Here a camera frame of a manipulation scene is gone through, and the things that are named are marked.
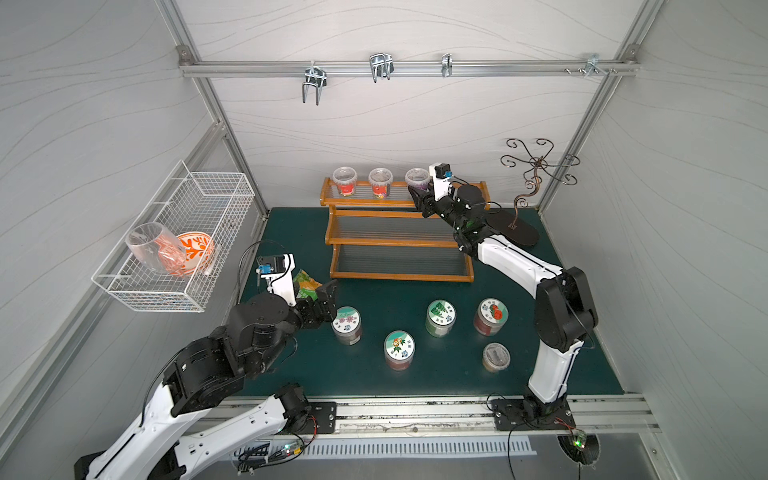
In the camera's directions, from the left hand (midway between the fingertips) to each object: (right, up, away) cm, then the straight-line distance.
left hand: (321, 286), depth 59 cm
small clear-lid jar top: (+1, +26, +22) cm, 34 cm away
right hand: (+22, +26, +23) cm, 41 cm away
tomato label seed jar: (+42, -12, +23) cm, 50 cm away
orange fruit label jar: (+16, -20, +17) cm, 31 cm away
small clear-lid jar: (+11, +26, +22) cm, 36 cm away
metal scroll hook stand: (+59, +13, +55) cm, 82 cm away
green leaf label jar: (+28, -13, +23) cm, 39 cm away
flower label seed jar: (+2, -14, +21) cm, 26 cm away
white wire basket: (-36, +19, +19) cm, 45 cm away
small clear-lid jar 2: (+21, +26, +21) cm, 40 cm away
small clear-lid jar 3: (+42, -22, +19) cm, 51 cm away
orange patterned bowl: (-30, +7, +7) cm, 31 cm away
